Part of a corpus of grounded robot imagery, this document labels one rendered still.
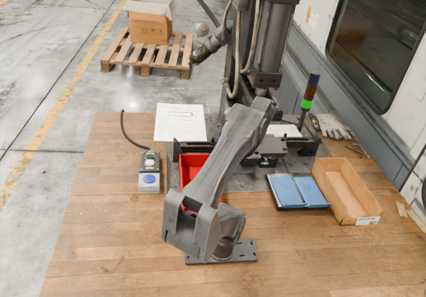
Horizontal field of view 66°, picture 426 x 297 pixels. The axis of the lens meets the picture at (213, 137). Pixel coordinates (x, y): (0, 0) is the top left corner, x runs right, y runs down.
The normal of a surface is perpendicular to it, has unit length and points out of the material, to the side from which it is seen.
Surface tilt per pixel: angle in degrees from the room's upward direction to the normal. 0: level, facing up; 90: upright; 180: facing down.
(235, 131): 20
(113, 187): 0
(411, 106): 90
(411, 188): 90
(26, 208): 0
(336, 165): 90
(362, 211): 0
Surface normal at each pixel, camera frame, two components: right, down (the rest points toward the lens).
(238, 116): -0.07, -0.61
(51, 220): 0.10, -0.81
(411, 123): -0.99, -0.04
